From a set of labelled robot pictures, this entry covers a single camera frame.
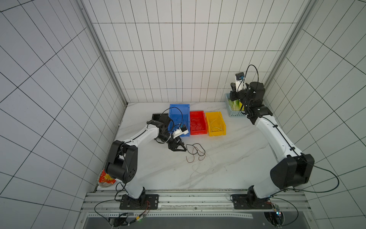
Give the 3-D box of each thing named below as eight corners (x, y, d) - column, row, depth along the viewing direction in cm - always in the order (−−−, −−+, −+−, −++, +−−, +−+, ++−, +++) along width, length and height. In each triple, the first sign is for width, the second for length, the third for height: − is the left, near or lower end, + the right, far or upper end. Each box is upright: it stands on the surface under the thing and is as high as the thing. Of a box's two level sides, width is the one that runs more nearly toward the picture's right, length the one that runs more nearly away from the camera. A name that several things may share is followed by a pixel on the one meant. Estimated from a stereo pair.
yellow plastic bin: (208, 137, 100) (209, 133, 95) (205, 116, 112) (206, 111, 107) (225, 137, 100) (227, 133, 95) (221, 116, 112) (223, 111, 107)
